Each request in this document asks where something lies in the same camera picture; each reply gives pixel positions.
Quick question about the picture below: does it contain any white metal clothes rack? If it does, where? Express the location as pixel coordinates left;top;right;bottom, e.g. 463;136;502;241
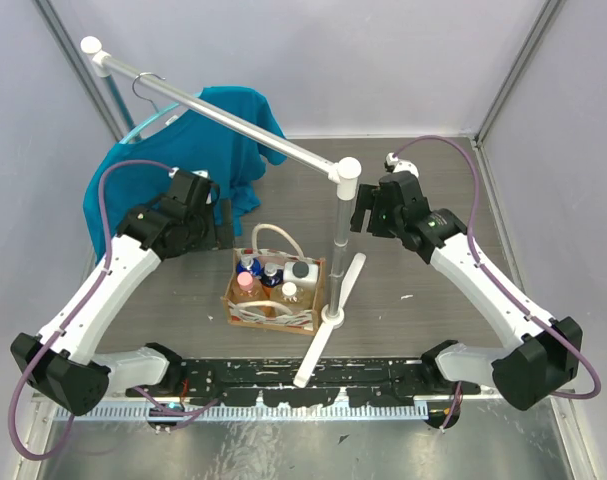
79;36;368;389

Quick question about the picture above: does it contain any white bottle grey cap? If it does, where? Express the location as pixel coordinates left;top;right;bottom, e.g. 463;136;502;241
283;261;319;289

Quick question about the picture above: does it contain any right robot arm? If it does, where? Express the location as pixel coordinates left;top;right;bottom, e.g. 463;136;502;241
351;171;583;411

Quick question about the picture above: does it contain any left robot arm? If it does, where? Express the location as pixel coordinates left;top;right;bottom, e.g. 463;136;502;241
10;169;219;416

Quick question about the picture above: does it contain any burlap canvas bag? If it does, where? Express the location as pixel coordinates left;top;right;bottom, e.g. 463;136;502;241
221;223;326;335

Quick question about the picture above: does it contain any pink cap bottle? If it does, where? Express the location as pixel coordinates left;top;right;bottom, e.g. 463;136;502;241
232;271;265;304

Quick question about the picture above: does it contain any teal t-shirt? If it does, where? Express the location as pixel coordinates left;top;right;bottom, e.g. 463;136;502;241
83;110;286;258

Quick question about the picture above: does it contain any clear bottle white cap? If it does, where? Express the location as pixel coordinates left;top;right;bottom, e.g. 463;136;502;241
270;282;313;313

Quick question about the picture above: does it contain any light blue clothes hanger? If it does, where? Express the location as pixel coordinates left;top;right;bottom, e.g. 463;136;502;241
119;72;179;145

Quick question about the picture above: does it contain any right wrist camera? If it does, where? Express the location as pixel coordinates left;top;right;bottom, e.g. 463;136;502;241
384;152;419;178

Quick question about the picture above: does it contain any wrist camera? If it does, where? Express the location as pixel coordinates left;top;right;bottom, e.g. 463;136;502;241
384;152;419;178
193;170;220;206

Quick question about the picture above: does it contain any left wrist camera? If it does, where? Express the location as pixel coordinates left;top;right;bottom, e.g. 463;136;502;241
193;170;220;206

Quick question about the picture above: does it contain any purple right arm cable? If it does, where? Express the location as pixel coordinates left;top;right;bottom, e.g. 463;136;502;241
392;134;602;436

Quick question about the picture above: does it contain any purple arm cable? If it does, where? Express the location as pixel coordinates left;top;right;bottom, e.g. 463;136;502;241
13;159;219;462
392;134;602;436

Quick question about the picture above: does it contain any white cable duct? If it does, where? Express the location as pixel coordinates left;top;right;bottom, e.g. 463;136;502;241
77;401;429;422

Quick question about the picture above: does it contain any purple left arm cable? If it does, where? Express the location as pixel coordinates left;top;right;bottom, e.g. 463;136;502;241
13;159;219;462

